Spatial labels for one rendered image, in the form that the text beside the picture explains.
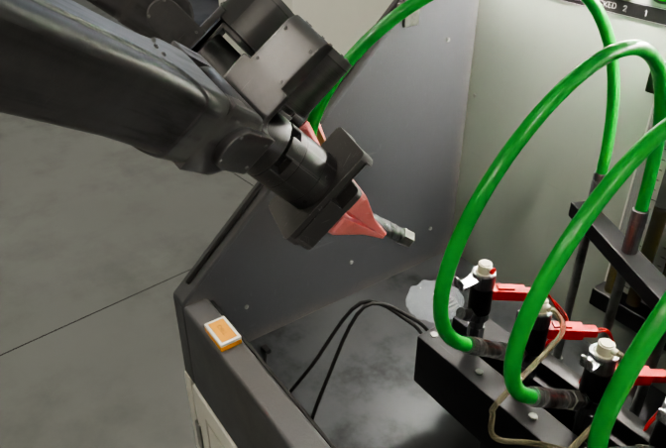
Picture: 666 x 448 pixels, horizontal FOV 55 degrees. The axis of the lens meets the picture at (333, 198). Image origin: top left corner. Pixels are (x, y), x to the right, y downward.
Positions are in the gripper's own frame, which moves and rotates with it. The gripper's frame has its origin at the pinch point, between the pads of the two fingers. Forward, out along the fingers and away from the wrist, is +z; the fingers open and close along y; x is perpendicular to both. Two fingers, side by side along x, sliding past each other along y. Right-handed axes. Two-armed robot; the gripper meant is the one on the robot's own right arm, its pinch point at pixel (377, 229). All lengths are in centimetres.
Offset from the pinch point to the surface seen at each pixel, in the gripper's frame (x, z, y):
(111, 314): 147, 58, -111
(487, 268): 2.1, 17.5, 3.7
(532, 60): 28.8, 23.0, 29.1
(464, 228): -9.2, -0.7, 6.2
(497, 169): -8.3, -1.9, 11.5
